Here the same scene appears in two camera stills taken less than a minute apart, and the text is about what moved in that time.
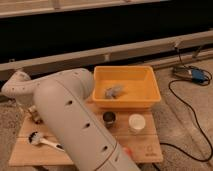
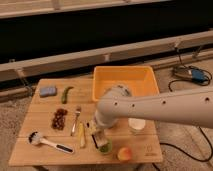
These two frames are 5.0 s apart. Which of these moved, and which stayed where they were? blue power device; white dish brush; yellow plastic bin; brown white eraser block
Moved: brown white eraser block
Stayed: blue power device; white dish brush; yellow plastic bin
